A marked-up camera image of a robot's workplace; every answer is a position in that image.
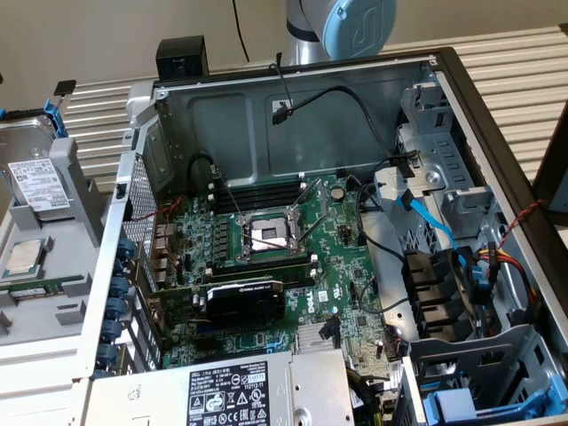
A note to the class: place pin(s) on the CPU socket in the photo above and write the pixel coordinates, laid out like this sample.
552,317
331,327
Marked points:
266,235

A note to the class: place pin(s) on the black graphics card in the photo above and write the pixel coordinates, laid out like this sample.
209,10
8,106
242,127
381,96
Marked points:
239,306

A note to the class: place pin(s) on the open PC case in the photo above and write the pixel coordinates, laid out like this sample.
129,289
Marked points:
231,133

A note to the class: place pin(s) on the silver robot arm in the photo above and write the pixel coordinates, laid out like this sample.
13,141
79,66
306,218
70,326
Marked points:
302,44

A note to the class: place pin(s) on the green motherboard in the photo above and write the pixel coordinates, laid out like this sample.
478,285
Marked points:
328,235

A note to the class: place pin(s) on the blue disk carrier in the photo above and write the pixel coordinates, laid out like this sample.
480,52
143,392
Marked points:
452,404

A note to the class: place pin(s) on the green RAM stick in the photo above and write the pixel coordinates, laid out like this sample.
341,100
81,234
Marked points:
53,282

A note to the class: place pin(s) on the thin metal locking lever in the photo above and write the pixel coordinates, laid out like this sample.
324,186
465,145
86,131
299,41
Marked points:
231,197
313,228

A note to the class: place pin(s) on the grey parts rack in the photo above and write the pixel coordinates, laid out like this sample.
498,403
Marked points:
75,199

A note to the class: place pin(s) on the black box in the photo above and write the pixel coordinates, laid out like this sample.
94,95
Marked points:
182,55

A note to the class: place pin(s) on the grey power supply unit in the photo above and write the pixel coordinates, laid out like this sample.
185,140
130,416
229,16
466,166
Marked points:
155,395

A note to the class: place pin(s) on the coin battery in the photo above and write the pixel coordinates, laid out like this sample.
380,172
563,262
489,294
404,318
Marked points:
337,193

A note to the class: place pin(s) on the silver CPU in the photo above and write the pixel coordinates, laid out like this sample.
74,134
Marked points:
24,259

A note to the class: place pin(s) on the hard disk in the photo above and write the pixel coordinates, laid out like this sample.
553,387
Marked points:
31,146

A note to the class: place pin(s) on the dark brown panel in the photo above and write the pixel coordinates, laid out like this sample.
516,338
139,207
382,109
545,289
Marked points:
552,177

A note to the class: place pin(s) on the black power connector plug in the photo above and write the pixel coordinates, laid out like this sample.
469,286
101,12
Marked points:
310,337

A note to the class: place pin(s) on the black RAM slot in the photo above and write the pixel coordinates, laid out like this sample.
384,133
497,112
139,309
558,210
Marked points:
266,188
262,199
302,277
262,264

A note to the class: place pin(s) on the blue expansion slot clip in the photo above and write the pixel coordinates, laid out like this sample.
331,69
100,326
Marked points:
126,247
120,267
106,355
112,331
116,308
119,287

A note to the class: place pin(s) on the white rack base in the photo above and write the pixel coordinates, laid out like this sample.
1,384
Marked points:
35,386

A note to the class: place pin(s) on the metal socket cover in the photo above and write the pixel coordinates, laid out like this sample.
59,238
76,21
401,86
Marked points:
310,195

